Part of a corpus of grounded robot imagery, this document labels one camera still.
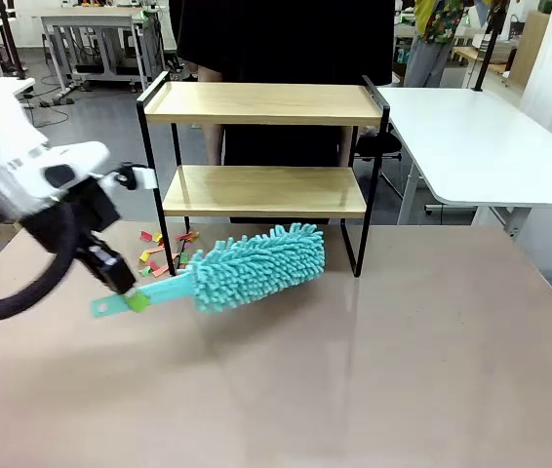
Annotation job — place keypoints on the teal microfibre duster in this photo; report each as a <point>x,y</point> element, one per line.
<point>256,268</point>

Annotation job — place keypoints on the brown cardboard board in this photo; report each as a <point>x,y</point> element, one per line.
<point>529,46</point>

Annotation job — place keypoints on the grey metal workbench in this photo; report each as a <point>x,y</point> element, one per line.
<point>90,22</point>

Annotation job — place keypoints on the black pole stand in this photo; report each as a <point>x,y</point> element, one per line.
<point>488,53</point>

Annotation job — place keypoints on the black frame wooden shelf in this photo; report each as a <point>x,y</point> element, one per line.
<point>266,117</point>

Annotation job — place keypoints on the large white table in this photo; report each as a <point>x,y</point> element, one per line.
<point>476,146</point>

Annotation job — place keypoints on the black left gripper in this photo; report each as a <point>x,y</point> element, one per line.
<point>105,263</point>

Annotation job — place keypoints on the yellow paper scrap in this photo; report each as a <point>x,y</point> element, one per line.
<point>157,238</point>
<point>143,256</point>

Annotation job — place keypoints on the dark grey plastic stool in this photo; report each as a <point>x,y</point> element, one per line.
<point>378,144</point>

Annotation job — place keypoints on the black tripod stand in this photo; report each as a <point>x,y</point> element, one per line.
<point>10,44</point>

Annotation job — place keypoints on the low wooden bench table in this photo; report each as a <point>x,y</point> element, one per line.
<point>476,54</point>

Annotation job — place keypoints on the person in floral shirt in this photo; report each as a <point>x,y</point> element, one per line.
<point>439,24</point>

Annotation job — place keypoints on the green paper scrap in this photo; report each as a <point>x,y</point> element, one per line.
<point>145,271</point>

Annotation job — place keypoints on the orange paper scrap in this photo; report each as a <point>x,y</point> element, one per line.
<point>155,249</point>
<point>176,257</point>

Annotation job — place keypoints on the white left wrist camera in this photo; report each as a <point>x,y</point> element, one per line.
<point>143,178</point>

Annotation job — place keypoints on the small white side table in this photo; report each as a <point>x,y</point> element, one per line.
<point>25,85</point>

